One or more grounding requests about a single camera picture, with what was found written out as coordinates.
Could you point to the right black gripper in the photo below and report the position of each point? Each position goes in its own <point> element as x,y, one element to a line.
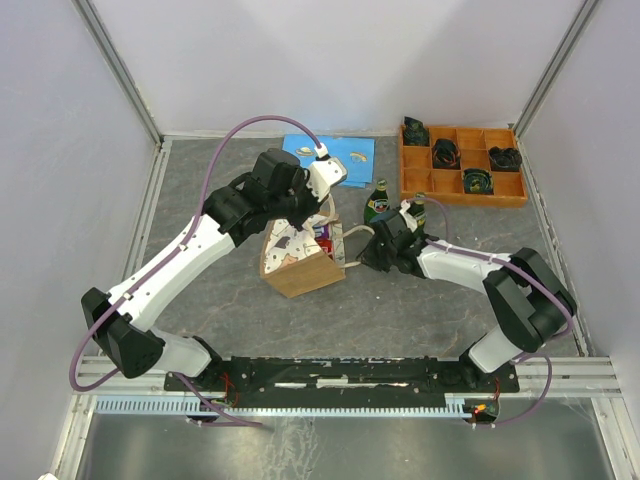
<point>367,256</point>

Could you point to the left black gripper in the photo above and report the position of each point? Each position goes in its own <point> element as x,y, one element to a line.
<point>312,205</point>

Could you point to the purple soda can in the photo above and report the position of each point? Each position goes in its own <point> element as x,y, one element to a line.
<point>321,231</point>

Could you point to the red cola can front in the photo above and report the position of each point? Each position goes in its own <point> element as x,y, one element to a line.
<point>326,246</point>

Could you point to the burlap canvas tote bag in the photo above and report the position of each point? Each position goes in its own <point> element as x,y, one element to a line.
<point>293,263</point>

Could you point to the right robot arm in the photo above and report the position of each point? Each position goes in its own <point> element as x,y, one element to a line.
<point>531,305</point>

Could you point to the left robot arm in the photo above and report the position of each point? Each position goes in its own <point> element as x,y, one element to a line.
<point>122,320</point>

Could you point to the green glass bottle left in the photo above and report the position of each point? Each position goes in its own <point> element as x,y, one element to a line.
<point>377,203</point>

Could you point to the green glass bottle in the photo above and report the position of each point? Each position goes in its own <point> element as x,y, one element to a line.
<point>377,203</point>
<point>417,209</point>

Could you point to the green glass bottle right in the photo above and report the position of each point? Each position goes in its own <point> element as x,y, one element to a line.
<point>417,209</point>

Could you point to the blue patterned folded cloth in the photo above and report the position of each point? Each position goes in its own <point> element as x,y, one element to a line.
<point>356,155</point>

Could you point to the dark rolled item middle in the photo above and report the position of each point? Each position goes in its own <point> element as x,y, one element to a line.
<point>445,154</point>

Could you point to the dark rolled item bottom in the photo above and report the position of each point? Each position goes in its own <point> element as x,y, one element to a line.
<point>478,181</point>

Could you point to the dark rolled item top-left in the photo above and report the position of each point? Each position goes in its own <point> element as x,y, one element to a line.
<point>415,133</point>

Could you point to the dark rolled item right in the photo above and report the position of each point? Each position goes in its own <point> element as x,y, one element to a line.
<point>505,159</point>

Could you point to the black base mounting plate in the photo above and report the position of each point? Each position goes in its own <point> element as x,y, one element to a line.
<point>339,383</point>

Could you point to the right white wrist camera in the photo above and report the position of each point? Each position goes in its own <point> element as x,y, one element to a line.
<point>407,210</point>

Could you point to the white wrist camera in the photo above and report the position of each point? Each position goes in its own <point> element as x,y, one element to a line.
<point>407,210</point>
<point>324,173</point>

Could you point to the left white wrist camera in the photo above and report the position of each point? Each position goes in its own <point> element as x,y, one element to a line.
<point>324,173</point>

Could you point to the aluminium frame rail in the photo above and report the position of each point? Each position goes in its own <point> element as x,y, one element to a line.
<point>572,377</point>

